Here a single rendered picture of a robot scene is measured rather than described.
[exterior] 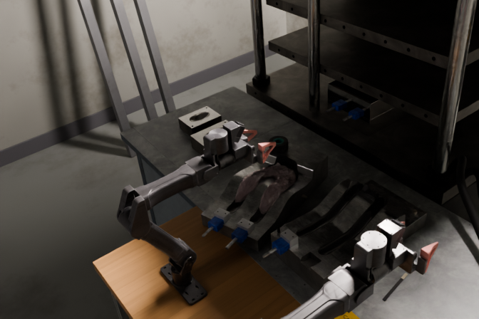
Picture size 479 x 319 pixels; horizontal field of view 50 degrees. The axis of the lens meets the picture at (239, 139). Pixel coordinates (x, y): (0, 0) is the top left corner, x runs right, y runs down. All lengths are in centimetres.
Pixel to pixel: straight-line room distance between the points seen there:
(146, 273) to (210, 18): 308
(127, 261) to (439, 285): 105
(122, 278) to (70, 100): 251
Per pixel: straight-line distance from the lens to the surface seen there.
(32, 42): 396
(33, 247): 338
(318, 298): 116
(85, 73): 416
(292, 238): 173
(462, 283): 183
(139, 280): 185
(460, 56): 193
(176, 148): 242
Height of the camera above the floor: 214
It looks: 34 degrees down
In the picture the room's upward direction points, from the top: 6 degrees counter-clockwise
